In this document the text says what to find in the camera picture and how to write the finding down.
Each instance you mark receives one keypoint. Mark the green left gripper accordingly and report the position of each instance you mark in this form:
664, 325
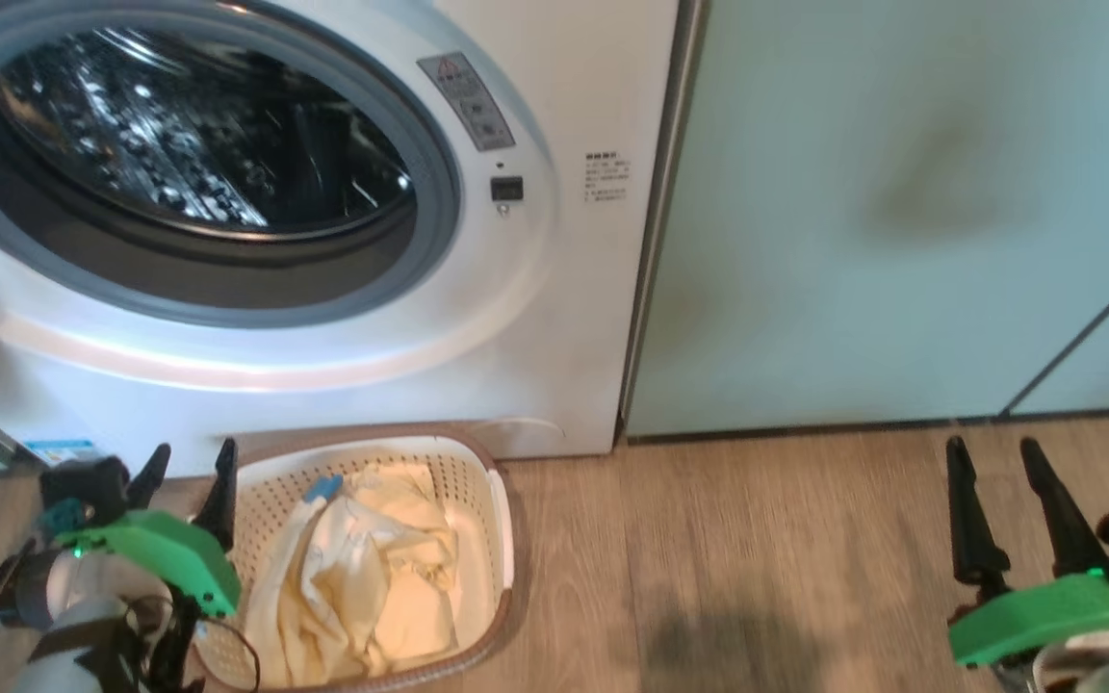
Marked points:
169, 553

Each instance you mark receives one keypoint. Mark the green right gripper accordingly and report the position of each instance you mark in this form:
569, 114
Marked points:
1055, 611

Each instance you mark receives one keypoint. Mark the pale yellow garment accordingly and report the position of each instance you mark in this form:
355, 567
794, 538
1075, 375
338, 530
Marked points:
362, 577

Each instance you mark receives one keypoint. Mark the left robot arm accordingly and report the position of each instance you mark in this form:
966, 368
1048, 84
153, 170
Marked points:
73, 626

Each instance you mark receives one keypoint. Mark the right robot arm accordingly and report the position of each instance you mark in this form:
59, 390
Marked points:
1094, 664

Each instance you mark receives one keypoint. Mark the white basket with brown rim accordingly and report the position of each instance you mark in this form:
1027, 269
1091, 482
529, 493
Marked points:
477, 520

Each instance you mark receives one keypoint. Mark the large pale green cabinet door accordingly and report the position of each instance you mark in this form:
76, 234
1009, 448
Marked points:
853, 241

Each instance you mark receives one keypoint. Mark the white front-load washing machine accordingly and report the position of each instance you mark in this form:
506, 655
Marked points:
535, 337

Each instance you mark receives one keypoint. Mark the black rectangular port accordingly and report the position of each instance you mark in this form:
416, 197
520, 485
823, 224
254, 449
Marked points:
506, 189

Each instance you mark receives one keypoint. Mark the blue energy label sticker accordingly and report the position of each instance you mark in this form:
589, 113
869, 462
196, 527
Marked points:
59, 451

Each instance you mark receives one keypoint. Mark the grey warning sticker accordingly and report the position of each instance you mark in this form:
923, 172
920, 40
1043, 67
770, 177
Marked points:
466, 101

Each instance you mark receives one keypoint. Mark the small printed text label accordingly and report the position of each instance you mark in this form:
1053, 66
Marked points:
606, 177

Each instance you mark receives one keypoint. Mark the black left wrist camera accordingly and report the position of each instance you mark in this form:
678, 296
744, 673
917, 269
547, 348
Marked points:
88, 481

